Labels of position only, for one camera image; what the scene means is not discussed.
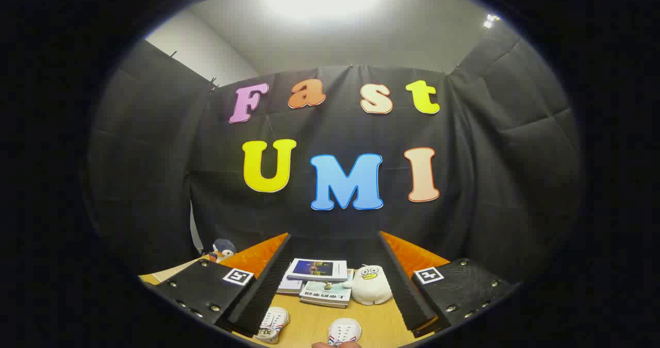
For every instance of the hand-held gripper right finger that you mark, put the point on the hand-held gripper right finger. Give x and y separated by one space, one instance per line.
407 296

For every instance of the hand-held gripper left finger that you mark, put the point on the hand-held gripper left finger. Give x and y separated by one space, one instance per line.
265 296

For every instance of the white canvas shoe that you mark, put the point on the white canvas shoe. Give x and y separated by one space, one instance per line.
344 330
273 322

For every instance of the plain white book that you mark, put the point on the plain white book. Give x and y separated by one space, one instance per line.
290 286

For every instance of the white duck plush toy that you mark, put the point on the white duck plush toy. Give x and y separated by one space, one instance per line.
371 286

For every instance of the book with blue night cover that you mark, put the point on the book with blue night cover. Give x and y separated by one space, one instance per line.
317 269

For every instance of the book with pale teal cover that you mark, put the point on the book with pale teal cover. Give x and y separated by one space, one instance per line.
325 292

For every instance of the grey penguin plush toy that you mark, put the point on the grey penguin plush toy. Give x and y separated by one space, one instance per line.
223 247

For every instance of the small ceiling spotlight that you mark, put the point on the small ceiling spotlight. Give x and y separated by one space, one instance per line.
490 20

